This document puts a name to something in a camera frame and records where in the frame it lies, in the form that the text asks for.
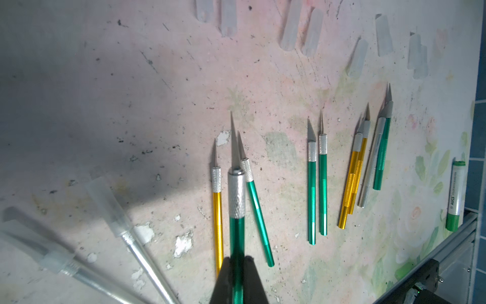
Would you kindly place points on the silver carving knife leftmost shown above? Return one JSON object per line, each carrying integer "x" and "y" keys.
{"x": 56, "y": 258}

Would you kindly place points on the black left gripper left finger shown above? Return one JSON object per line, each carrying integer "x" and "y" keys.
{"x": 223, "y": 290}

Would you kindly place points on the gold carving knife long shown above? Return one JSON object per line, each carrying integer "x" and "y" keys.
{"x": 217, "y": 210}

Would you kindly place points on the aluminium front rail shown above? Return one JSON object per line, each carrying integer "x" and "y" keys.
{"x": 446, "y": 275}

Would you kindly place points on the silver carving knife capped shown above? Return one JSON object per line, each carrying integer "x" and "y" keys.
{"x": 372, "y": 162}

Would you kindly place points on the silver carving knife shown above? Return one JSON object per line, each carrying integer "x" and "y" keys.
{"x": 122, "y": 227}
{"x": 56, "y": 258}

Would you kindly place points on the green carving knife capped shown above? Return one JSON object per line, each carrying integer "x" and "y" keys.
{"x": 311, "y": 162}

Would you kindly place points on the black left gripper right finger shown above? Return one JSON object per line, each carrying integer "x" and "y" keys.
{"x": 254, "y": 292}

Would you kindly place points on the green white marker pen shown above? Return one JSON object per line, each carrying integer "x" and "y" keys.
{"x": 455, "y": 204}

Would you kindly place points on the clear protective knife cap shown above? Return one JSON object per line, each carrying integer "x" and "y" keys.
{"x": 289, "y": 36}

